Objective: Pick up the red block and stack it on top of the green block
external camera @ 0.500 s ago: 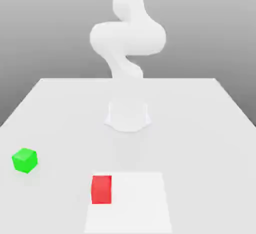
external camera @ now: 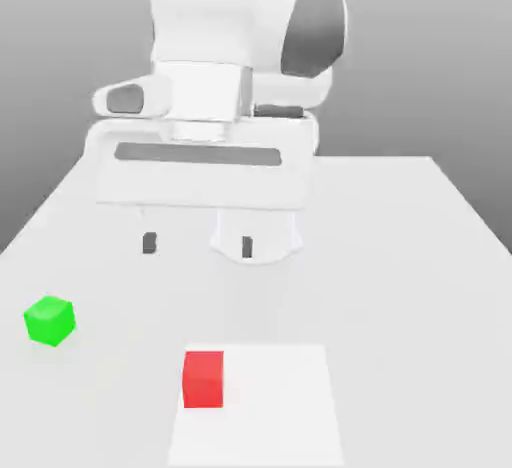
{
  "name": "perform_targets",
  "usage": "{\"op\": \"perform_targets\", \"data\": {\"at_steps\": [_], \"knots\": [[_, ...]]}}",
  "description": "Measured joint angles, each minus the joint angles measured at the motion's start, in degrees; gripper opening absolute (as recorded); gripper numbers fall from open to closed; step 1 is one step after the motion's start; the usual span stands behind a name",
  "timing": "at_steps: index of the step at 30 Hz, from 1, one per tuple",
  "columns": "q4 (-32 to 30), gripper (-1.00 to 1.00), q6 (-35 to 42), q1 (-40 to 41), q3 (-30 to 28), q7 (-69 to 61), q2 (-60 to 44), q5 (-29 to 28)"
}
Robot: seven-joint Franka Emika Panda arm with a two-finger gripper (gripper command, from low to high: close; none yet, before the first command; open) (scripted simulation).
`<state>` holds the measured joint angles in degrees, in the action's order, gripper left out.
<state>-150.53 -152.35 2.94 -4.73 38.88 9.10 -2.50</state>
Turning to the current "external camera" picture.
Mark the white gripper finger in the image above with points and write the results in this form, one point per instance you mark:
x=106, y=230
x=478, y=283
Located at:
x=149, y=242
x=246, y=246

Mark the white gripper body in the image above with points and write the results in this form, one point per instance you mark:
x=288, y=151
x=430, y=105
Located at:
x=200, y=184

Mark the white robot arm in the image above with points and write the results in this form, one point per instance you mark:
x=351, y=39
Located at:
x=220, y=16

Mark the small red cube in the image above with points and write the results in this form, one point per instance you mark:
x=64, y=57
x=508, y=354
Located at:
x=203, y=380

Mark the small green cube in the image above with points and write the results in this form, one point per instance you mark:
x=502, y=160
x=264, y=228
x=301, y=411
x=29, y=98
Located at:
x=49, y=320

